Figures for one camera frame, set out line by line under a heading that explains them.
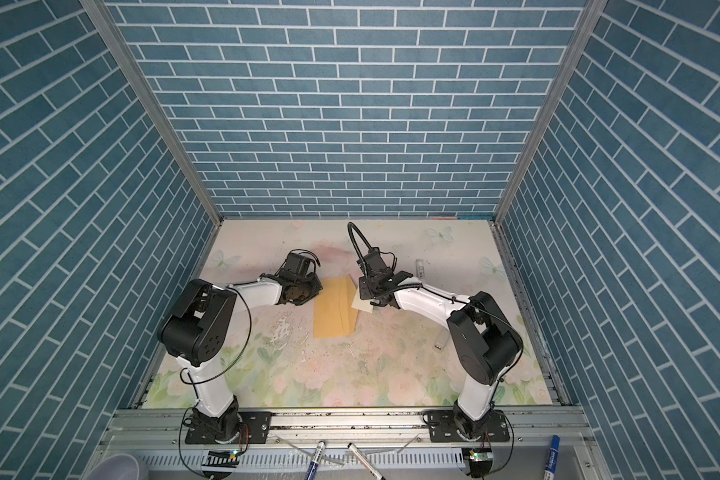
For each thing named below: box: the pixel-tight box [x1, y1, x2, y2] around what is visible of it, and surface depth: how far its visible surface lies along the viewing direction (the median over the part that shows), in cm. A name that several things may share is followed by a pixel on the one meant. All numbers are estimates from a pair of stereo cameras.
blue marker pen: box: [305, 440, 327, 480], surface depth 70 cm
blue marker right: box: [543, 435, 561, 480], surface depth 70 cm
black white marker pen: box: [347, 442, 386, 480], surface depth 70 cm
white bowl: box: [87, 454, 140, 480], surface depth 65 cm
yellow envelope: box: [314, 274, 359, 339], surface depth 96 cm
